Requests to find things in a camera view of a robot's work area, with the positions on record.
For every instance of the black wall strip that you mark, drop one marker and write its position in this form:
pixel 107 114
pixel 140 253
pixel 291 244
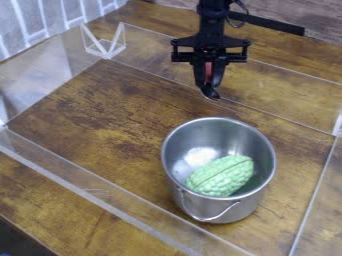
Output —
pixel 267 23

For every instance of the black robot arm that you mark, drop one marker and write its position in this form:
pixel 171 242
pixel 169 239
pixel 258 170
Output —
pixel 216 5

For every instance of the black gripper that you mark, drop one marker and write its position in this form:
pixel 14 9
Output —
pixel 207 46

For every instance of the orange handled metal spoon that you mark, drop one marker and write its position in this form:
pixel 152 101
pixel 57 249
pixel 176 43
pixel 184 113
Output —
pixel 205 87

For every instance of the green bitter gourd toy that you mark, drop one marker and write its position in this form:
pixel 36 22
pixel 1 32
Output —
pixel 222 176

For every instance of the clear acrylic corner bracket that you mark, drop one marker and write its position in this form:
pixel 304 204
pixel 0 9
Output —
pixel 101 47

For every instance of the stainless steel pot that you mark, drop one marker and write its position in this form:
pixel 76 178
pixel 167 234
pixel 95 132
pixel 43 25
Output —
pixel 200 141

